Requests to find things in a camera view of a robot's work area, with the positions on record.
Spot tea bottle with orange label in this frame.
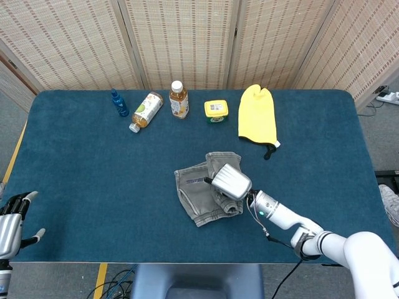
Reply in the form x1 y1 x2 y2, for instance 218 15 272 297
168 80 190 120

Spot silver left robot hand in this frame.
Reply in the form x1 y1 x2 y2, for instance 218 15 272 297
0 191 47 261

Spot yellow mitt with black trim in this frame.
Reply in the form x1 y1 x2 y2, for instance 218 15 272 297
238 83 281 161

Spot blue-grey robot torso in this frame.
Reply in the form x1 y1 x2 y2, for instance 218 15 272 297
130 263 266 299

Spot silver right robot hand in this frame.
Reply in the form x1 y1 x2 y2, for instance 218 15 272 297
204 163 253 201

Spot grey cotton shorts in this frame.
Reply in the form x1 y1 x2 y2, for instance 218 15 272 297
173 151 244 228

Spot white power strip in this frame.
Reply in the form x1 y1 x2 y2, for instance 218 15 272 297
376 85 399 106

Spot black metal stand base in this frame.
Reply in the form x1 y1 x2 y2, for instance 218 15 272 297
373 169 399 179

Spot tea bottle with green label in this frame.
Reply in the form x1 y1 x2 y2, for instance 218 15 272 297
128 92 164 134

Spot woven folding screen panel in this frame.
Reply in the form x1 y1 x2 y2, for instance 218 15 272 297
226 0 335 91
0 51 39 113
117 0 241 91
0 0 147 92
292 0 399 110

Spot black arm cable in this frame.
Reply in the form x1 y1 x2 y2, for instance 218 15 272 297
246 191 305 299

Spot black floor cables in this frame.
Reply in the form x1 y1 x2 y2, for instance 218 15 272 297
85 264 138 299

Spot blue spray bottle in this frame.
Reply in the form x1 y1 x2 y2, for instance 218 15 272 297
110 88 130 118

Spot yellow round container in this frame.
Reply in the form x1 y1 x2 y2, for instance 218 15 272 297
204 99 229 125

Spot white sneaker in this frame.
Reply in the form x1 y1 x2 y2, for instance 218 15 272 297
378 183 399 228

